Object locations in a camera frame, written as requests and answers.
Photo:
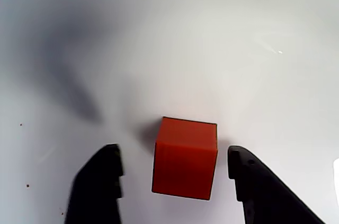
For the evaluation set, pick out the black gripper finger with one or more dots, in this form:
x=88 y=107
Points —
x=95 y=187
x=265 y=200

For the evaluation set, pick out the red cube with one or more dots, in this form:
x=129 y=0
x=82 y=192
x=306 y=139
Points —
x=185 y=163

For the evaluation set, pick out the white round plate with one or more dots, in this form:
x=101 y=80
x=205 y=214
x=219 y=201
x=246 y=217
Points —
x=185 y=49

